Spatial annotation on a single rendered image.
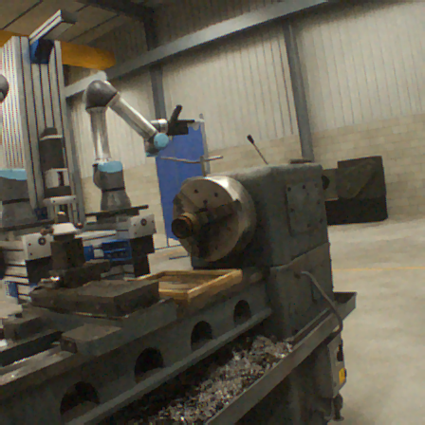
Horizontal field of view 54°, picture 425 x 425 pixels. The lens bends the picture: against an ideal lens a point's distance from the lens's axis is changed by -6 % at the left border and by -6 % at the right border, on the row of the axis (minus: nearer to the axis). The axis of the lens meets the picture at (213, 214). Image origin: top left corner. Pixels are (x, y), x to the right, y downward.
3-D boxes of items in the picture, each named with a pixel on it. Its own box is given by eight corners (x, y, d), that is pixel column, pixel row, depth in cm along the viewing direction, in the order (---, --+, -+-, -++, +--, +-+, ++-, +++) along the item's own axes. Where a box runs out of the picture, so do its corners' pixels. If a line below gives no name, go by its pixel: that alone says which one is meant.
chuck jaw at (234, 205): (212, 210, 165) (237, 198, 158) (216, 222, 165) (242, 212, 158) (194, 213, 156) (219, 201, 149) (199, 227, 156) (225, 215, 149)
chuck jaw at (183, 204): (199, 218, 169) (180, 198, 173) (206, 208, 167) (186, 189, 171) (181, 222, 160) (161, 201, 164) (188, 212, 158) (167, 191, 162)
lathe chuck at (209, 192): (191, 257, 182) (180, 181, 180) (257, 255, 163) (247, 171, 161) (177, 262, 174) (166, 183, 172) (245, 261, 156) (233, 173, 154)
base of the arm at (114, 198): (94, 212, 207) (91, 191, 206) (120, 208, 218) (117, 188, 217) (112, 210, 196) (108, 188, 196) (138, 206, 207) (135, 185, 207)
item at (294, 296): (270, 389, 246) (252, 244, 241) (348, 398, 218) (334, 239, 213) (211, 441, 197) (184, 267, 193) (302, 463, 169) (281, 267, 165)
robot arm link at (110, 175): (103, 189, 199) (100, 159, 198) (98, 191, 211) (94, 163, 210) (128, 186, 204) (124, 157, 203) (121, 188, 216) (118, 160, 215)
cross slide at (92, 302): (66, 291, 139) (64, 277, 139) (161, 297, 114) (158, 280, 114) (23, 304, 126) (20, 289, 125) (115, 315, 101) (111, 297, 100)
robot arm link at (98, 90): (101, 68, 199) (175, 137, 216) (97, 75, 209) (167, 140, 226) (85, 84, 196) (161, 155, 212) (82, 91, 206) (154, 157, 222)
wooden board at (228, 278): (165, 280, 171) (163, 269, 170) (243, 280, 150) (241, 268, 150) (107, 300, 146) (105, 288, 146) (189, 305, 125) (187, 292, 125)
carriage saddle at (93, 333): (73, 306, 141) (70, 289, 141) (179, 317, 114) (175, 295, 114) (-7, 333, 117) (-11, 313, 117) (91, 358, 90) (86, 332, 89)
